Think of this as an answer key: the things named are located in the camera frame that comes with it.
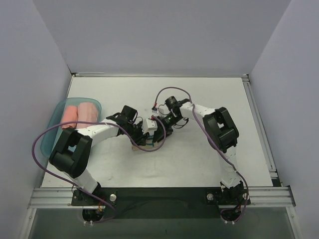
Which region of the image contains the white rabbit print towel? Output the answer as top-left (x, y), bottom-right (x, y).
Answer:
top-left (132, 135), bottom-right (161, 151)

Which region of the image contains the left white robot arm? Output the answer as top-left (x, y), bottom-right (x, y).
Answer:
top-left (49, 106), bottom-right (156, 205)

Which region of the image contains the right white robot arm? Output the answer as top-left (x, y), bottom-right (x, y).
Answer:
top-left (153, 96), bottom-right (249, 205)

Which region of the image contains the pink rolled towel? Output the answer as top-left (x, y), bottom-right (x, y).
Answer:
top-left (76, 102), bottom-right (99, 129)

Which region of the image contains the salmon rolled towel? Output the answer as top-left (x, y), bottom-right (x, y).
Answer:
top-left (61, 105), bottom-right (78, 129)

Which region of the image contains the teal plastic tray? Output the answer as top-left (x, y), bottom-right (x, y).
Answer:
top-left (40, 98), bottom-right (102, 158)

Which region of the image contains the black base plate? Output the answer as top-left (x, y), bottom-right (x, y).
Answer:
top-left (71, 187), bottom-right (251, 222)

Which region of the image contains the aluminium front rail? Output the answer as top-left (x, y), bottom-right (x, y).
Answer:
top-left (28, 187), bottom-right (296, 209)

